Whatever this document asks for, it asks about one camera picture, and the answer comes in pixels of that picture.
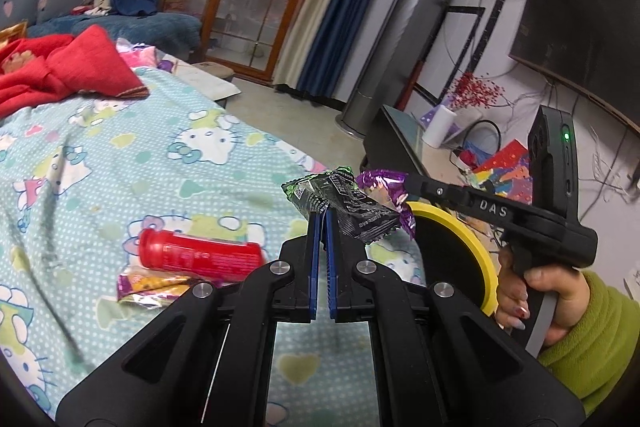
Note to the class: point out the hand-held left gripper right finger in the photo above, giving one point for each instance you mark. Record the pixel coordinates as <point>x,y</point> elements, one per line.
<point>331,267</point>

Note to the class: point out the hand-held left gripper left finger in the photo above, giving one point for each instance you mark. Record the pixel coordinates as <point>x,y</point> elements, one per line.
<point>314,257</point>

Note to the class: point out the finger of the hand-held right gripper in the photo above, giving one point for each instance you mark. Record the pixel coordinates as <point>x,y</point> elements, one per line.
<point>440,193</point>

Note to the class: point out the black and green wrapper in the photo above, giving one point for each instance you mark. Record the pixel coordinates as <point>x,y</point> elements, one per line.
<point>360,212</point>

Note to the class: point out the yellow rimmed black bowl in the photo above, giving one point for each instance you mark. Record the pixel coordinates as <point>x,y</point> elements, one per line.
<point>480,252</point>

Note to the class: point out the person's right forearm green sleeve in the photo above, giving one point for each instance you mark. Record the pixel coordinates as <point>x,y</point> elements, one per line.
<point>600,347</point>

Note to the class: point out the person's right hand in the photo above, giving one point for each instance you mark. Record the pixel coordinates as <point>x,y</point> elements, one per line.
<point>567,302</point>

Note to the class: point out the pile of colourful papers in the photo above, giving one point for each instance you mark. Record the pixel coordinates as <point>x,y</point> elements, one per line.
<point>505,167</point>

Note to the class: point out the white paper roll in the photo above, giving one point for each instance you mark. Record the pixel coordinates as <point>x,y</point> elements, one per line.
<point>440,127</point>

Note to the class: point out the low television cabinet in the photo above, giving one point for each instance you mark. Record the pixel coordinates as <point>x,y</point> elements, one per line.
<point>400,132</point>

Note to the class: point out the red flower branches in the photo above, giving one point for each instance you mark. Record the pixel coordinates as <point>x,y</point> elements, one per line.
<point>475,89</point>

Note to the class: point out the red cylindrical can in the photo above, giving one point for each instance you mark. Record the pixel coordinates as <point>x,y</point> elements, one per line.
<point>200,254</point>

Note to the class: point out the black flat television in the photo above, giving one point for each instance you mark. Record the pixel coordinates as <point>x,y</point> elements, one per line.
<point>575,22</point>

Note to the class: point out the yellow and orange wrapper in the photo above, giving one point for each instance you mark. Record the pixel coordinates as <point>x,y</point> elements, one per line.
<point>150,289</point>

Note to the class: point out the grey tower air conditioner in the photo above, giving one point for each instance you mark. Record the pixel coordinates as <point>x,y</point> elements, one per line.
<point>410,22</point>

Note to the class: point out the teal cartoon printed blanket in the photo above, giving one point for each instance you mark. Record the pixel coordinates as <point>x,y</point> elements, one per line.
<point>150,157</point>

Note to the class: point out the small beige stool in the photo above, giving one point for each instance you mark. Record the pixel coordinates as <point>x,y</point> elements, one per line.
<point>212,69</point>

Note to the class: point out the pink cloth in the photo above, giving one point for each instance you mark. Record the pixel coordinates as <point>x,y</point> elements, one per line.
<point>137,56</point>

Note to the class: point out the red cloth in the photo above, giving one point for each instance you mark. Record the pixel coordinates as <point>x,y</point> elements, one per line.
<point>75,62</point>

